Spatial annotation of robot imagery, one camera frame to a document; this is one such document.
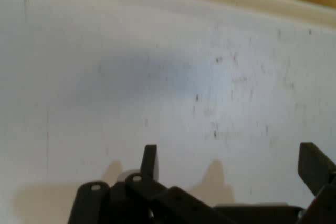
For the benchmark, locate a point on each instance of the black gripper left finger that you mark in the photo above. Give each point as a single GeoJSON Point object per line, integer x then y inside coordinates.
{"type": "Point", "coordinates": [149, 166]}

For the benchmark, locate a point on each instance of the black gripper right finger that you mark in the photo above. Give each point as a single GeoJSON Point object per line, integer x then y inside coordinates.
{"type": "Point", "coordinates": [313, 166]}

